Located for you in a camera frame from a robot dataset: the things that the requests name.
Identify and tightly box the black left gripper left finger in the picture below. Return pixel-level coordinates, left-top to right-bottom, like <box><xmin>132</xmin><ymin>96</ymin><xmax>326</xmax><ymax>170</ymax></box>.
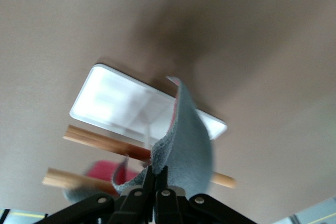
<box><xmin>34</xmin><ymin>165</ymin><xmax>155</xmax><ymax>224</ymax></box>

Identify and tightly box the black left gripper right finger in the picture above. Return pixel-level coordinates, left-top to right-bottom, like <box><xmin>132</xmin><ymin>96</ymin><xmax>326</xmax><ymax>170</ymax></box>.
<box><xmin>154</xmin><ymin>165</ymin><xmax>259</xmax><ymax>224</ymax></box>

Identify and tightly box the grey microfibre cloth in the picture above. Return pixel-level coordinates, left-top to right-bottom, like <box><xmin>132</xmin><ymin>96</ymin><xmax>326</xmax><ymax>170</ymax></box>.
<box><xmin>62</xmin><ymin>76</ymin><xmax>216</xmax><ymax>204</ymax></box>

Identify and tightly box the wooden dowel rod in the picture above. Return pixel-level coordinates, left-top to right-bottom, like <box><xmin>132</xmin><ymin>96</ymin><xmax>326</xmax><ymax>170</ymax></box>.
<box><xmin>63</xmin><ymin>124</ymin><xmax>152</xmax><ymax>161</ymax></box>
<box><xmin>41</xmin><ymin>167</ymin><xmax>237</xmax><ymax>189</ymax></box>

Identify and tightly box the white rectangular tray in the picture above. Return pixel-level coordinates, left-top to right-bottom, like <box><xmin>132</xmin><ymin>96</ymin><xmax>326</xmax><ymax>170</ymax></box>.
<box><xmin>69</xmin><ymin>63</ymin><xmax>228</xmax><ymax>141</ymax></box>

